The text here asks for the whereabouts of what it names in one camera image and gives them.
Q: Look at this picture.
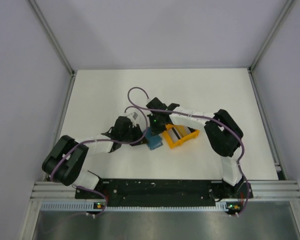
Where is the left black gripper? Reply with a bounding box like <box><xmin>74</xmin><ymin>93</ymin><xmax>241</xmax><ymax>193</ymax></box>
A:
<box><xmin>121</xmin><ymin>124</ymin><xmax>149</xmax><ymax>147</ymax></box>

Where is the blue leather card holder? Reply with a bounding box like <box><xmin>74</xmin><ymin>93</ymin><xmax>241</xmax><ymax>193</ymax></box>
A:
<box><xmin>144</xmin><ymin>127</ymin><xmax>163</xmax><ymax>151</ymax></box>

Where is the orange plastic card stand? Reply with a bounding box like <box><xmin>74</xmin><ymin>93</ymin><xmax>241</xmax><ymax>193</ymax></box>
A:
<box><xmin>162</xmin><ymin>124</ymin><xmax>200</xmax><ymax>149</ymax></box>

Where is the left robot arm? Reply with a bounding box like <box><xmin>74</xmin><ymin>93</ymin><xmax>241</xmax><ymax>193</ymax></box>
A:
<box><xmin>41</xmin><ymin>112</ymin><xmax>147</xmax><ymax>199</ymax></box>

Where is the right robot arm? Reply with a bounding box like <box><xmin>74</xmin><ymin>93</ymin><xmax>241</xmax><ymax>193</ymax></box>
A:
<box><xmin>146</xmin><ymin>97</ymin><xmax>245</xmax><ymax>198</ymax></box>

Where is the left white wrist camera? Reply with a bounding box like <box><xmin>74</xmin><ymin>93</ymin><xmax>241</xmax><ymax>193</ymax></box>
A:
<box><xmin>126</xmin><ymin>112</ymin><xmax>138</xmax><ymax>127</ymax></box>

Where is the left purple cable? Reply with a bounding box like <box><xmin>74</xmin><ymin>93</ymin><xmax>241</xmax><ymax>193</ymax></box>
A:
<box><xmin>49</xmin><ymin>106</ymin><xmax>150</xmax><ymax>217</ymax></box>

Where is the purple cable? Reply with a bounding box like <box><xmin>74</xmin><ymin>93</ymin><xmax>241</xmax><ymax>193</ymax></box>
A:
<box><xmin>49</xmin><ymin>106</ymin><xmax>150</xmax><ymax>217</ymax></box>
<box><xmin>127</xmin><ymin>86</ymin><xmax>253</xmax><ymax>217</ymax></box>

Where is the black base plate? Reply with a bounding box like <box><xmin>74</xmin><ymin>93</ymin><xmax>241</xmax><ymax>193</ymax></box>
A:
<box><xmin>75</xmin><ymin>178</ymin><xmax>253</xmax><ymax>207</ymax></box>

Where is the grey cable duct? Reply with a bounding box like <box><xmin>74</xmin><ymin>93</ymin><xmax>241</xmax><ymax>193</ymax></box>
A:
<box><xmin>40</xmin><ymin>201</ymin><xmax>229</xmax><ymax>212</ymax></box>

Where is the aluminium frame rail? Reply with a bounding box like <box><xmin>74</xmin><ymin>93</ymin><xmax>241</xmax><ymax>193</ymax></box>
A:
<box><xmin>30</xmin><ymin>179</ymin><xmax>300</xmax><ymax>201</ymax></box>

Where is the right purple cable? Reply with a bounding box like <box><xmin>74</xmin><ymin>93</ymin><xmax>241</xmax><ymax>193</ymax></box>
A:
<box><xmin>127</xmin><ymin>86</ymin><xmax>253</xmax><ymax>217</ymax></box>

